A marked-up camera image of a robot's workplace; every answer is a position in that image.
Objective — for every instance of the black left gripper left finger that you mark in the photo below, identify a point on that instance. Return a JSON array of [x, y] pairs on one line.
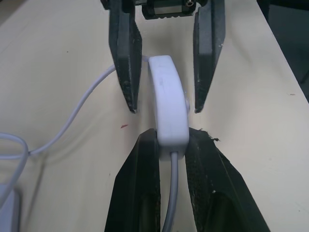
[[135, 183]]

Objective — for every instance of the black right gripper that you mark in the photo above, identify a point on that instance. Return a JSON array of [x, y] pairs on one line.
[[166, 7]]

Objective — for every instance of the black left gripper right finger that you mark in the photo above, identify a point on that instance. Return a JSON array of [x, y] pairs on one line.
[[217, 183]]

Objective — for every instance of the white power adapter block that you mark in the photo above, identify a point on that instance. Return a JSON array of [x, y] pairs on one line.
[[9, 212]]

